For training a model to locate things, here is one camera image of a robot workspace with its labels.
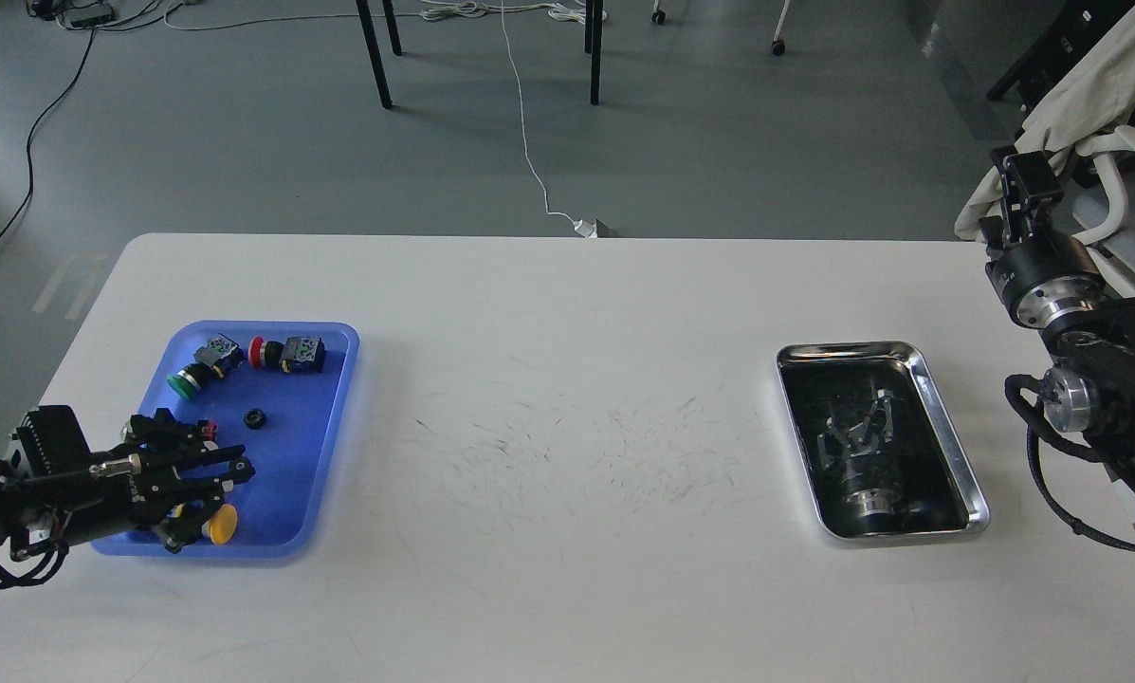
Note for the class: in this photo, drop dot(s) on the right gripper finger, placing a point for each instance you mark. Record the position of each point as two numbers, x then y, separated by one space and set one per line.
1030 192
991 229

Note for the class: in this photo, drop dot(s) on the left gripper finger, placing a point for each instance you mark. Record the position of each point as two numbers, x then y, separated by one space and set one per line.
170 489
160 440

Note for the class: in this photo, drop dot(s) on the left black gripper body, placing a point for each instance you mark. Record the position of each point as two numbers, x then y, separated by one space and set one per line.
97 499

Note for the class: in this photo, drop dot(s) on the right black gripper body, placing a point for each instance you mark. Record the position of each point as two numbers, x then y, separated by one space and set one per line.
1044 278

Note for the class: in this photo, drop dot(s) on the yellow mushroom push button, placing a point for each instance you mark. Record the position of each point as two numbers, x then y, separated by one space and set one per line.
192 523

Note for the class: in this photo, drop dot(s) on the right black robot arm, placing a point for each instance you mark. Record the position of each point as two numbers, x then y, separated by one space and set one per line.
1084 405

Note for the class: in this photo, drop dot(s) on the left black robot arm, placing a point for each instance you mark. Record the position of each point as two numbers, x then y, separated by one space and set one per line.
50 434

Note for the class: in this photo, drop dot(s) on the blue plastic tray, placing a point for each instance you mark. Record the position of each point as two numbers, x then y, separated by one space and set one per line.
291 454

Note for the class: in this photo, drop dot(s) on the silver metal tray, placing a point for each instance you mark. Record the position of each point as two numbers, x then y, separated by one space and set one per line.
883 463

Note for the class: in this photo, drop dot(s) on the white power adapter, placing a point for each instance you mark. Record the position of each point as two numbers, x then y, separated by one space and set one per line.
594 229

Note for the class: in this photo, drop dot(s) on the black power strip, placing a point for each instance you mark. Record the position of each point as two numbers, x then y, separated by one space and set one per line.
86 16

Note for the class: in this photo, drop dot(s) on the black table leg left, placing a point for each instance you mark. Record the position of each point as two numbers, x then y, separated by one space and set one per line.
366 21

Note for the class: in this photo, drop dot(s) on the black table leg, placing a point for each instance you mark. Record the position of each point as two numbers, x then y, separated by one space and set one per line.
366 21
593 46

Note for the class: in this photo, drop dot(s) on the black table leg right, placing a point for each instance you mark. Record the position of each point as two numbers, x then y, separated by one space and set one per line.
593 46

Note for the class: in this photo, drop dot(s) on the black selector switch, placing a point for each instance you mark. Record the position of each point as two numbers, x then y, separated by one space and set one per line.
202 430

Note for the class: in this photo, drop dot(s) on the green push button switch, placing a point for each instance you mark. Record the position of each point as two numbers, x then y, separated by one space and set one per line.
211 362

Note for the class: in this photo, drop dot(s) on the white chair frame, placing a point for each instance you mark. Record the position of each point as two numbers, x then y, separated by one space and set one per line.
1106 216

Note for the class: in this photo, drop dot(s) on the red push button switch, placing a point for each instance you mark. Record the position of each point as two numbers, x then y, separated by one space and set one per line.
297 355

